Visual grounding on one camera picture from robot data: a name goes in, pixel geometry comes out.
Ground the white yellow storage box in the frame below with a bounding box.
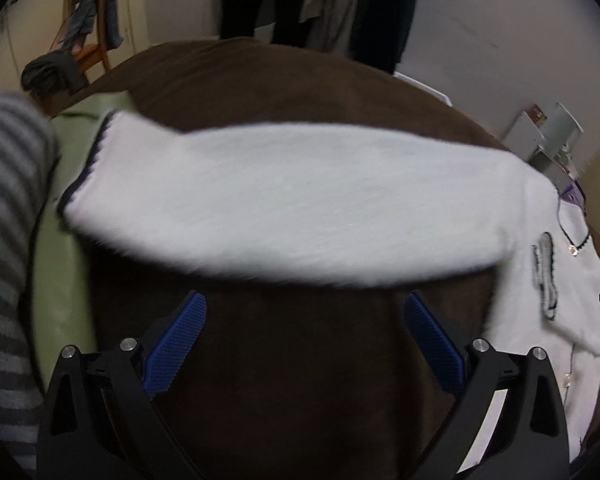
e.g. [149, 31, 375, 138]
[393, 70, 453, 107]

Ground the white bedside cabinet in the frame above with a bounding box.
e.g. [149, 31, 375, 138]
[503, 112, 542, 160]

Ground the wooden chair with clothes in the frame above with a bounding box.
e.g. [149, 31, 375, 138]
[20, 0, 123, 117]

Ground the light green garment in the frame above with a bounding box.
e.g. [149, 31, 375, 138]
[32, 91, 135, 388]

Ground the grey striped garment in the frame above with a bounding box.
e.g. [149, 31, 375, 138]
[0, 93, 57, 478]

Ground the purple plastic bag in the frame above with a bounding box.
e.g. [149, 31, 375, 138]
[560, 181, 586, 210]

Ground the white fuzzy cardigan black trim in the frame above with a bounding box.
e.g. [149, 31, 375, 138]
[58, 110, 600, 456]

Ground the brown bed blanket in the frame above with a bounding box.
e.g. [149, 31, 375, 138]
[54, 37, 600, 480]

